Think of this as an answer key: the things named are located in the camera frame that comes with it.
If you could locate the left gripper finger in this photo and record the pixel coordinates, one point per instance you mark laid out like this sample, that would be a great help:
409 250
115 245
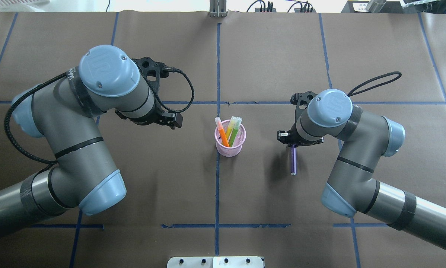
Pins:
171 119

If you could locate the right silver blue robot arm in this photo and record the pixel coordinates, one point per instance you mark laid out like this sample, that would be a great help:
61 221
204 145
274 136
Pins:
351 187

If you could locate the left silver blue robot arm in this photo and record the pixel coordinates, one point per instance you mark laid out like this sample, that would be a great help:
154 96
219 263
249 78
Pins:
54 123

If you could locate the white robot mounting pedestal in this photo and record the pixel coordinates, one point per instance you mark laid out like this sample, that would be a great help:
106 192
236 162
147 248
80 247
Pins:
216 262

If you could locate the orange highlighter pen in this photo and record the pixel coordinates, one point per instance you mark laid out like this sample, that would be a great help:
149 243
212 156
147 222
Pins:
221 131

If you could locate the aluminium frame post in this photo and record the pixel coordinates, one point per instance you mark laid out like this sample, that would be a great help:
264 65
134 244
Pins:
218 8

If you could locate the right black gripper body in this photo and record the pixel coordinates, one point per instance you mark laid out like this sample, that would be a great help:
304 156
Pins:
296 142

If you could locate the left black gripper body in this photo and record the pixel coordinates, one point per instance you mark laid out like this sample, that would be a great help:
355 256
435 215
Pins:
151 116

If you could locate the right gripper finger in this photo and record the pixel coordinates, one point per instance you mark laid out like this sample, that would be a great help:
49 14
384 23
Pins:
285 137

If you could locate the yellow highlighter pen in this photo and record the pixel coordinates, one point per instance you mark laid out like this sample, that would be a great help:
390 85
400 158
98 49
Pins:
230 127

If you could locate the purple highlighter pen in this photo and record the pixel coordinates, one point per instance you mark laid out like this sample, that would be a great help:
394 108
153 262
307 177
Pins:
293 157

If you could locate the green highlighter pen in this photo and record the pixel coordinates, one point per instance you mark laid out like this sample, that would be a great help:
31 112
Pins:
235 131

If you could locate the pink mesh pen holder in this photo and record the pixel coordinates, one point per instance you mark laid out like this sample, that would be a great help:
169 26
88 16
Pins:
237 144

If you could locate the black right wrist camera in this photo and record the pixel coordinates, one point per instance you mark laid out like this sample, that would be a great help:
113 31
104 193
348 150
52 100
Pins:
301 101

